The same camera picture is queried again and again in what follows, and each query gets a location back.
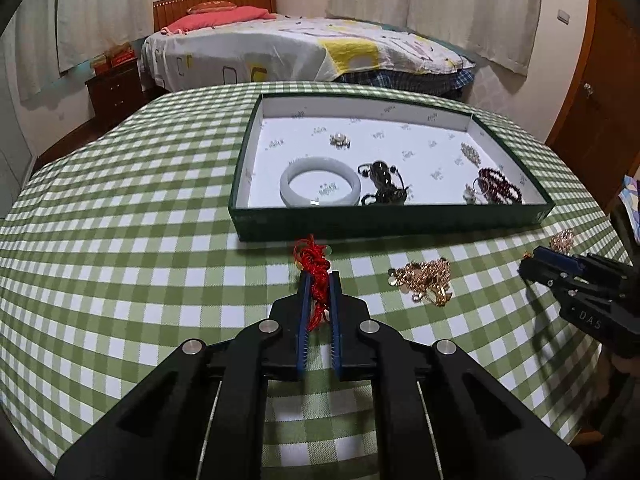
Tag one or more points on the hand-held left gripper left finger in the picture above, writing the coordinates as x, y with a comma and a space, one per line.
301, 315

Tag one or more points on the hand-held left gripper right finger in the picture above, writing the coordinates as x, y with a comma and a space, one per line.
336, 315

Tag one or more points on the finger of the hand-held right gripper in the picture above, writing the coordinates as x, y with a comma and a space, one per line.
545, 272
555, 256

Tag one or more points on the shallow green box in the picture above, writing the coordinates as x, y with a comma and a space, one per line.
280, 225

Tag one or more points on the pale jade bangle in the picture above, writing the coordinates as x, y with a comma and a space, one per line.
290, 185

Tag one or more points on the silver rhinestone hair clip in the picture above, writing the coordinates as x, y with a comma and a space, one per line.
470, 152

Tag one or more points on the small pearl flower brooch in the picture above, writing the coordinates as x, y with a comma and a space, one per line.
339, 139

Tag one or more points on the pile of folded clothes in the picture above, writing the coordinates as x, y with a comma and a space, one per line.
631, 205

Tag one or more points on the brown wooden door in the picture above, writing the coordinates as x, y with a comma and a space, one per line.
600, 110

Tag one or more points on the metal door knob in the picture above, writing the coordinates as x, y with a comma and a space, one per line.
587, 89

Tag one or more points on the green checkered tablecloth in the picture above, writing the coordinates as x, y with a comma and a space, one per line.
150, 210

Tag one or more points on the blue plaid bedsheet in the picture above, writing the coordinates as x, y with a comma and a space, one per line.
425, 80

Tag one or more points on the patterned white bedspread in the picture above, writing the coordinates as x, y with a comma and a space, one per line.
275, 50

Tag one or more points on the dark wooden nightstand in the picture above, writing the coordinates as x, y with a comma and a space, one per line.
115, 95

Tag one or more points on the pink pillow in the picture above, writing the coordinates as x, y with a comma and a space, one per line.
215, 19

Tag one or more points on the red gift box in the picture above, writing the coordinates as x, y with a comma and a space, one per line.
100, 66
122, 56

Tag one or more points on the red cushion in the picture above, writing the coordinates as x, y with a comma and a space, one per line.
212, 7

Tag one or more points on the wall light switch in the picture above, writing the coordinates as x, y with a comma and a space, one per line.
563, 16

